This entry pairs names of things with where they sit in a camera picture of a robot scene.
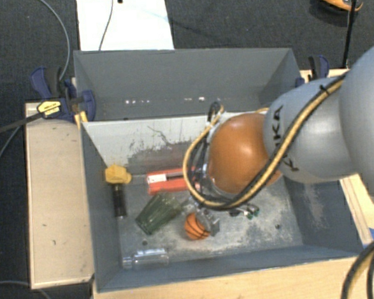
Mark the grey metal bin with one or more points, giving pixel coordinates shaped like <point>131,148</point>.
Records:
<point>169,76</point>

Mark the orange toy basketball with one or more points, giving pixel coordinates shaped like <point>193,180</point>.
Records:
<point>193,228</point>

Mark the red and white box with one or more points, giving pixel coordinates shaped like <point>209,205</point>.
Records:
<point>164,185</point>

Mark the yellow and black tool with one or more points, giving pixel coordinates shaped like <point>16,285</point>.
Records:
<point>116,174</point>

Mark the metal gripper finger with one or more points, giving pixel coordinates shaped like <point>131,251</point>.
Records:
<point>214,227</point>

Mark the green glass cup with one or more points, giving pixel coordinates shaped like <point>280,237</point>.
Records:
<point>158,213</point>

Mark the pale wood flat board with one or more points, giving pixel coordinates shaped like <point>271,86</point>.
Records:
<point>56,193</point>

